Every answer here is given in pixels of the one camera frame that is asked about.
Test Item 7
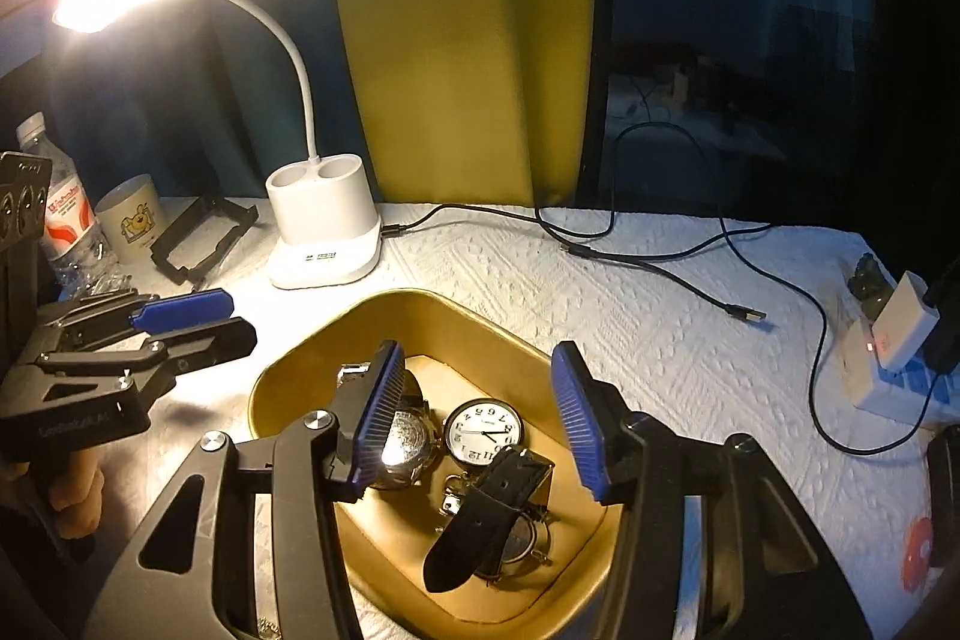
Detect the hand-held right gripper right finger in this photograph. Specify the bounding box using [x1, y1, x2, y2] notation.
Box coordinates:
[551, 342, 875, 640]

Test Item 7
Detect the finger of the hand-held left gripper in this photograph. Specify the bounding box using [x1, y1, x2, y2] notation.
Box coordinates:
[0, 316, 257, 461]
[34, 289, 232, 350]

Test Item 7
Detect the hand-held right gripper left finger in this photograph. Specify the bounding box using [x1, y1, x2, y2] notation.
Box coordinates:
[82, 340, 410, 640]

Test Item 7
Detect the silver metal wristwatch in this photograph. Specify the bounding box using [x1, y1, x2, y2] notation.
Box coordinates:
[336, 362, 443, 491]

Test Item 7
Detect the gold tray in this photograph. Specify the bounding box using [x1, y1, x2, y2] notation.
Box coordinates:
[247, 287, 635, 640]

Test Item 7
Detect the person's left hand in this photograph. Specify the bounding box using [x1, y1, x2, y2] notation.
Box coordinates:
[45, 460, 106, 540]

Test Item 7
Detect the clear plastic water bottle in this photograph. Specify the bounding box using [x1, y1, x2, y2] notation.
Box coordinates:
[15, 113, 121, 300]

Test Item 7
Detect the white dial pocket watch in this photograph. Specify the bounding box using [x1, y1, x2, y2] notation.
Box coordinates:
[442, 398, 520, 465]

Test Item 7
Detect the clear crumpled plastic wrapper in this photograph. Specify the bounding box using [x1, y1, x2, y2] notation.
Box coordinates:
[52, 242, 140, 304]

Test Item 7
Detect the cream printed mug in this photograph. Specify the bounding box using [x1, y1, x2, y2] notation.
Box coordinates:
[94, 175, 170, 270]

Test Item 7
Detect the white textured table cloth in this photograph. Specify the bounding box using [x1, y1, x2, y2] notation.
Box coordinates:
[97, 194, 947, 640]

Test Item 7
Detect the white desk lamp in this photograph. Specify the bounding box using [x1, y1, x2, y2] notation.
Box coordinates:
[0, 0, 383, 290]

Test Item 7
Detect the white power strip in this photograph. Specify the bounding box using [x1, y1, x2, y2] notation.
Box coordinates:
[838, 310, 960, 425]

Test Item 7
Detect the dark green adapter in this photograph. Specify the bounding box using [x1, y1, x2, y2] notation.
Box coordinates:
[847, 252, 895, 320]

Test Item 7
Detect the white charger adapter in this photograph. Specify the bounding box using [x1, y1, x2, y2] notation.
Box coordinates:
[874, 271, 942, 371]

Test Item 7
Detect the red round object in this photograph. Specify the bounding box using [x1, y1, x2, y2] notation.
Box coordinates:
[902, 516, 935, 593]

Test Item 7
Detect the yellow board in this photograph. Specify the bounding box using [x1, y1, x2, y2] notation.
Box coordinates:
[322, 0, 597, 208]

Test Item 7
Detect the black device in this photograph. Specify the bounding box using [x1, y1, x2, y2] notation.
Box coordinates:
[926, 426, 960, 567]

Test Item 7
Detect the black plug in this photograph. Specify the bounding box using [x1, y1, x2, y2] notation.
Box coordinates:
[921, 257, 960, 378]

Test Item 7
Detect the black plastic bracket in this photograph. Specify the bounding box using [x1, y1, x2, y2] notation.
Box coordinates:
[148, 195, 260, 292]

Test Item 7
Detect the black strap wristwatch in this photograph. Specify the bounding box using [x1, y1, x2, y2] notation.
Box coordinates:
[424, 445, 557, 592]

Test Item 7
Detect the black lamp cable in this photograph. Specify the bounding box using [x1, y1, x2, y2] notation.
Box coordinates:
[379, 201, 770, 326]

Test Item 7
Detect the black power cable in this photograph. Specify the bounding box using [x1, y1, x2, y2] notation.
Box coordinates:
[534, 121, 938, 457]

